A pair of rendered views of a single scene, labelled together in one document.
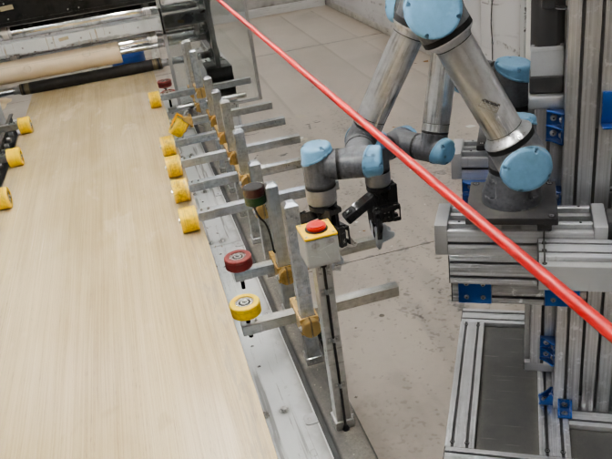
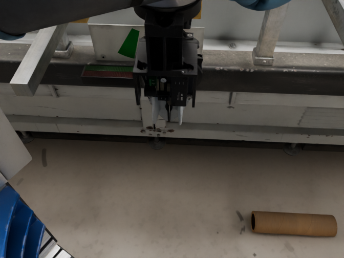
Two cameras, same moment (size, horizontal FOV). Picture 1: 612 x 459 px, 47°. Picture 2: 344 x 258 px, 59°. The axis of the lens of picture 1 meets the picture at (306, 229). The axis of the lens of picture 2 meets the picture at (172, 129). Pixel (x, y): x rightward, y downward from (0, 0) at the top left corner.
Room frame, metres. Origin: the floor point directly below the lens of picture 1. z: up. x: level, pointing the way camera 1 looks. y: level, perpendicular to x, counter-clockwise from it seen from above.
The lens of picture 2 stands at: (1.96, -0.52, 1.19)
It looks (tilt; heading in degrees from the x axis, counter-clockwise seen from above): 51 degrees down; 105
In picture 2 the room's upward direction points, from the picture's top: straight up
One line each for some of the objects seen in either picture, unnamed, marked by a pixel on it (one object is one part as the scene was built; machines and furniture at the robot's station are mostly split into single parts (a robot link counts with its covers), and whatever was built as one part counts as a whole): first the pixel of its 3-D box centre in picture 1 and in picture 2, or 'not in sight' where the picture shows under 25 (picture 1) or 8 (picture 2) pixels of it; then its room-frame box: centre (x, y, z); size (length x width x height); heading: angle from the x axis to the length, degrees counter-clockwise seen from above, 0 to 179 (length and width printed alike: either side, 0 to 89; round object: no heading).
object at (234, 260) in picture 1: (240, 271); not in sight; (1.79, 0.21, 0.85); 0.08 x 0.08 x 0.11
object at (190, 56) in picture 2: (382, 202); (167, 47); (1.88, -0.23, 0.97); 0.09 x 0.08 x 0.12; 101
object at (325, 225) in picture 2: not in sight; (292, 223); (2.29, 0.04, 0.04); 0.30 x 0.08 x 0.08; 11
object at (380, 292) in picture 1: (321, 309); (59, 19); (1.58, -0.01, 0.83); 0.43 x 0.03 x 0.04; 101
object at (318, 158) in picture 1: (319, 165); not in sight; (1.57, -0.05, 1.24); 0.09 x 0.08 x 0.11; 82
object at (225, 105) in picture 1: (235, 160); not in sight; (2.51, 0.23, 0.93); 0.03 x 0.03 x 0.48; 11
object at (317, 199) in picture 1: (322, 194); not in sight; (1.58, -0.05, 1.16); 0.08 x 0.08 x 0.05
